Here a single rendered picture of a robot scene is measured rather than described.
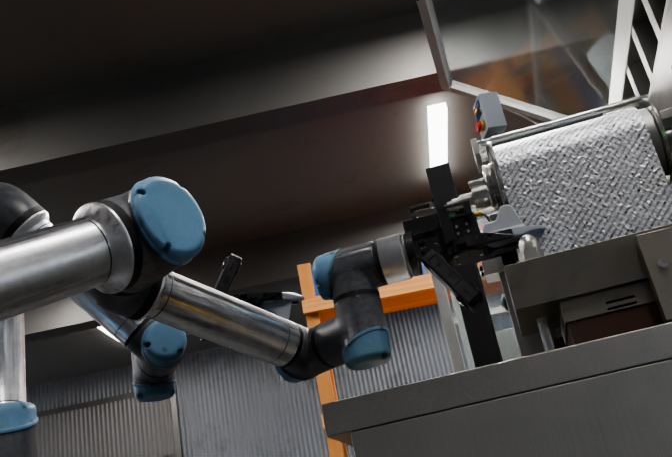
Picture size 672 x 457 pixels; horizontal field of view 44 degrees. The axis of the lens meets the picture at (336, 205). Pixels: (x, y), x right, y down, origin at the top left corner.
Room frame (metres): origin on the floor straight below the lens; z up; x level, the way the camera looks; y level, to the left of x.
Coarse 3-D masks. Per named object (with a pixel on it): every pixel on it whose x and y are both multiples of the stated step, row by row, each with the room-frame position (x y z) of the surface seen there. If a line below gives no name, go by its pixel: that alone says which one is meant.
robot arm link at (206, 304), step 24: (168, 288) 1.10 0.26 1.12; (192, 288) 1.13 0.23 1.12; (120, 312) 1.09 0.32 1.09; (144, 312) 1.09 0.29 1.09; (168, 312) 1.12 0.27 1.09; (192, 312) 1.14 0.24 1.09; (216, 312) 1.16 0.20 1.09; (240, 312) 1.19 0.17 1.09; (264, 312) 1.24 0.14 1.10; (216, 336) 1.19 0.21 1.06; (240, 336) 1.21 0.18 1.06; (264, 336) 1.23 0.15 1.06; (288, 336) 1.26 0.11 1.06; (312, 336) 1.28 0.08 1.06; (264, 360) 1.28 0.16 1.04; (288, 360) 1.29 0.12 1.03; (312, 360) 1.30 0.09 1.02
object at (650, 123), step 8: (640, 112) 1.18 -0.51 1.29; (648, 112) 1.18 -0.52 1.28; (648, 120) 1.17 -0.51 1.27; (648, 128) 1.17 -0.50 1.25; (656, 128) 1.17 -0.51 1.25; (656, 136) 1.17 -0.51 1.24; (656, 144) 1.17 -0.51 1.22; (488, 152) 1.24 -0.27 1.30; (656, 152) 1.18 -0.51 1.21; (664, 152) 1.18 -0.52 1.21; (664, 160) 1.19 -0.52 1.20; (664, 168) 1.21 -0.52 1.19; (496, 176) 1.21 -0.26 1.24
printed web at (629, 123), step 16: (624, 112) 1.19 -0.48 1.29; (560, 128) 1.21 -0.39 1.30; (576, 128) 1.19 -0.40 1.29; (592, 128) 1.18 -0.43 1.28; (608, 128) 1.18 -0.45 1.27; (624, 128) 1.17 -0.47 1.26; (640, 128) 1.17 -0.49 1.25; (512, 144) 1.22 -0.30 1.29; (528, 144) 1.20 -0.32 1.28; (544, 144) 1.20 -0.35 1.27; (560, 144) 1.19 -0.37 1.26; (576, 144) 1.18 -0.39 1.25; (592, 144) 1.18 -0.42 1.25; (512, 160) 1.20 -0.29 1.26; (528, 160) 1.20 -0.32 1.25; (544, 160) 1.19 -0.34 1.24
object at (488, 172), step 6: (486, 168) 1.24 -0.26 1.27; (492, 168) 1.24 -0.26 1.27; (486, 174) 1.24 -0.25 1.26; (492, 174) 1.23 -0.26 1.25; (486, 180) 1.24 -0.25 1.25; (492, 180) 1.24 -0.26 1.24; (486, 186) 1.30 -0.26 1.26; (492, 186) 1.24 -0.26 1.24; (498, 186) 1.24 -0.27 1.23; (492, 192) 1.24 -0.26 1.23; (498, 192) 1.24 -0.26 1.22; (492, 198) 1.25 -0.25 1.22; (498, 198) 1.25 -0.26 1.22; (492, 204) 1.26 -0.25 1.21; (498, 204) 1.27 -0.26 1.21
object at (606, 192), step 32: (576, 160) 1.19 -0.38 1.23; (608, 160) 1.18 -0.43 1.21; (640, 160) 1.17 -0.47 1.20; (512, 192) 1.20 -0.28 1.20; (544, 192) 1.20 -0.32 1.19; (576, 192) 1.19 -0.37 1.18; (608, 192) 1.18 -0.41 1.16; (640, 192) 1.17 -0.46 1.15; (544, 224) 1.20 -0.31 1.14; (576, 224) 1.19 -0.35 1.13; (608, 224) 1.18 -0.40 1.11; (640, 224) 1.17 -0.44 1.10
